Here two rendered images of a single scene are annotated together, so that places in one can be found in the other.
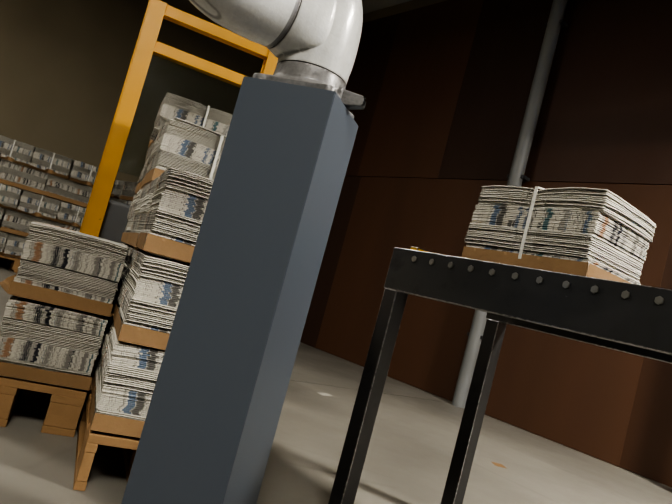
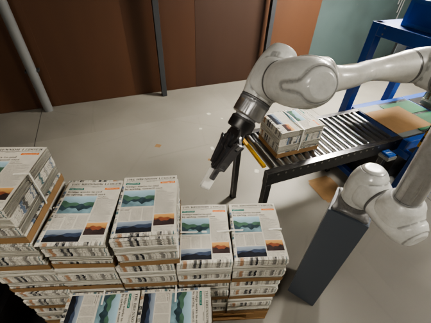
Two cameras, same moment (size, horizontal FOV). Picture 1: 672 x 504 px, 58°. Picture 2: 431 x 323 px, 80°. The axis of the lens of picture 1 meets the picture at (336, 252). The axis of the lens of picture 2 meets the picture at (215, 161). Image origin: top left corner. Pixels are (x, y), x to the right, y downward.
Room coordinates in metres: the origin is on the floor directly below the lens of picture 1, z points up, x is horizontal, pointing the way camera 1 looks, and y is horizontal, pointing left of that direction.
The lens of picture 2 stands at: (1.72, 1.22, 2.05)
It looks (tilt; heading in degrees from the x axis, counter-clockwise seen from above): 41 degrees down; 286
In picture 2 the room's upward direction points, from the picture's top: 2 degrees clockwise
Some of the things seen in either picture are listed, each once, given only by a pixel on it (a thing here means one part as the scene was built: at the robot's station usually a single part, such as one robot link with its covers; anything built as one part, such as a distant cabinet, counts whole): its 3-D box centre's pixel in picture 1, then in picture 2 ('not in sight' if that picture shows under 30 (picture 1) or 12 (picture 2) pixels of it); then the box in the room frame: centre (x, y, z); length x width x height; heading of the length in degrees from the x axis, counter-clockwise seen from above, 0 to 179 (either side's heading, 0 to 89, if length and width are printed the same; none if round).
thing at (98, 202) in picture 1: (107, 172); not in sight; (3.10, 1.23, 0.92); 0.09 x 0.09 x 1.85; 21
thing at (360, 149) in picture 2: (624, 313); (337, 158); (1.23, -0.60, 0.74); 1.34 x 0.05 x 0.12; 39
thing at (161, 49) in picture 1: (207, 68); not in sight; (3.22, 0.92, 1.62); 0.75 x 0.06 x 0.06; 111
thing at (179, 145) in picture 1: (205, 170); (151, 220); (2.25, 0.55, 0.95); 0.38 x 0.29 x 0.23; 113
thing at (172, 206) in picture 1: (170, 312); (181, 268); (2.14, 0.50, 0.42); 1.17 x 0.39 x 0.83; 21
